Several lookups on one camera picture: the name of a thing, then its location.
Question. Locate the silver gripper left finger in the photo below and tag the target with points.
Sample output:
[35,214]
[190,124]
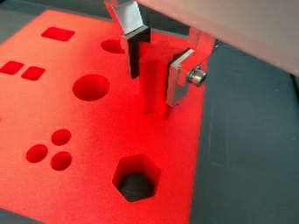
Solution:
[134,32]

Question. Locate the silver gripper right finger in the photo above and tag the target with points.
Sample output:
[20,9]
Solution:
[187,70]

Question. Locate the red star peg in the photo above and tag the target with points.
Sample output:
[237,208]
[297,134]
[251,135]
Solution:
[155,56]

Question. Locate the red shape sorter block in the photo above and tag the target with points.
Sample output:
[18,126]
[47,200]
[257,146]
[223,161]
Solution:
[84,159]

